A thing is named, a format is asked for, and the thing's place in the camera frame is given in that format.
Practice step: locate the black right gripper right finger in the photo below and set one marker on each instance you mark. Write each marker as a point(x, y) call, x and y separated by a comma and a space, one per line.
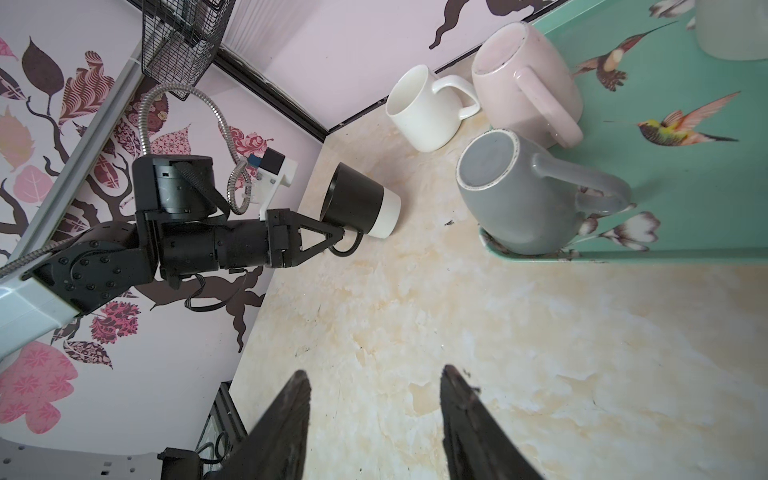
point(475, 445)

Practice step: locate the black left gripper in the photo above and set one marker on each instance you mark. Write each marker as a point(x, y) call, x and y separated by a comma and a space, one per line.
point(184, 225)

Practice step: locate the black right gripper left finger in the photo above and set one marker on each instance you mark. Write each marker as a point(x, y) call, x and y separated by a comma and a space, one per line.
point(276, 446)

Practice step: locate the black and white mug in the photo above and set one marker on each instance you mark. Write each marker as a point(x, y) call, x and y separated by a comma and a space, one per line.
point(355, 201)

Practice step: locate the grey mug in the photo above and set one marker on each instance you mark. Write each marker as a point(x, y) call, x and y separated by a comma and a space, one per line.
point(529, 201)

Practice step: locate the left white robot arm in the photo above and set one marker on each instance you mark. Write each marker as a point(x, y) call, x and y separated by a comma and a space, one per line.
point(53, 286)

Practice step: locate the pale pink mug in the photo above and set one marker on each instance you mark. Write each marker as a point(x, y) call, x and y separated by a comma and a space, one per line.
point(524, 85)

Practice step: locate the mint green floral tray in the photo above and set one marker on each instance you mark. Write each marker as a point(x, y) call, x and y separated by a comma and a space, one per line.
point(686, 131)

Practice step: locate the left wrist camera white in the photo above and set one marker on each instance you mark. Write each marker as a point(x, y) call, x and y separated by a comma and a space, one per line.
point(272, 170)

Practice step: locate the aluminium rail left wall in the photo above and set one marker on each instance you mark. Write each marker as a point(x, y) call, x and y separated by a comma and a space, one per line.
point(81, 161)

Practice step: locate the black wire basket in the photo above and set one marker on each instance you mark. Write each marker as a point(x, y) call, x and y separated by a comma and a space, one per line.
point(180, 38)

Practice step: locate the white mug with handle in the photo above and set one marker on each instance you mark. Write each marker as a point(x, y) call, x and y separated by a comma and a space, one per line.
point(734, 30)

